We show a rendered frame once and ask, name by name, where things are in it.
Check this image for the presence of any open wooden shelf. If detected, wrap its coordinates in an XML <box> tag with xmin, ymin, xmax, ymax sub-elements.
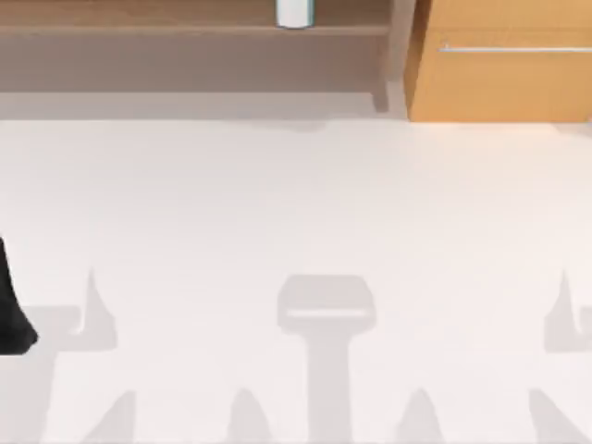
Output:
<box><xmin>0</xmin><ymin>0</ymin><xmax>402</xmax><ymax>115</ymax></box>

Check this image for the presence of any wooden cupboard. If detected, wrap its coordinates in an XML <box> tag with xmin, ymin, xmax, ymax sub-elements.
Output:
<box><xmin>403</xmin><ymin>0</ymin><xmax>592</xmax><ymax>124</ymax></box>

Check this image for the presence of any white and teal can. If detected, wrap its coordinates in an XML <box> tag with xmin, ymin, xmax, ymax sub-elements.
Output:
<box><xmin>275</xmin><ymin>0</ymin><xmax>318</xmax><ymax>31</ymax></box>

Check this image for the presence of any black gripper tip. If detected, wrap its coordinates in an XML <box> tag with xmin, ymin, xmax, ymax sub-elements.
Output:
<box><xmin>0</xmin><ymin>236</ymin><xmax>39</xmax><ymax>356</ymax></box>

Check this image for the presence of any long metal handle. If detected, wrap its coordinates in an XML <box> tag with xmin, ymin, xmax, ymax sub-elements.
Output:
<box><xmin>438</xmin><ymin>40</ymin><xmax>592</xmax><ymax>54</ymax></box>

